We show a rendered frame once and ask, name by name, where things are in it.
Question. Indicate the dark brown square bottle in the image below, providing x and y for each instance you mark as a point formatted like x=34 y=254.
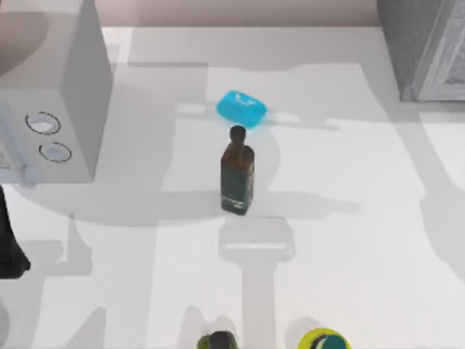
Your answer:
x=237 y=178

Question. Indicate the blue soap bar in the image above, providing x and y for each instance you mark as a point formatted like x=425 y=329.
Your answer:
x=241 y=108

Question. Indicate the olive green bottle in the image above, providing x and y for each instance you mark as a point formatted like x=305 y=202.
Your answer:
x=218 y=341

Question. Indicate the round microwave knob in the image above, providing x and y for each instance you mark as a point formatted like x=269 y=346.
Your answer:
x=55 y=152
x=43 y=123

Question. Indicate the yellow and teal bottle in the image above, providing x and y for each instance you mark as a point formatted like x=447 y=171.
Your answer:
x=324 y=340

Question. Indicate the pale microwave oven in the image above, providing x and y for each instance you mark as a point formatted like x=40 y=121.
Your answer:
x=72 y=72

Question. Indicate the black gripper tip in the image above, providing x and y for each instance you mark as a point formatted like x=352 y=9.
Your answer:
x=11 y=247

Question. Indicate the grey cabinet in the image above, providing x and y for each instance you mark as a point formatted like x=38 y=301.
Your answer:
x=428 y=47

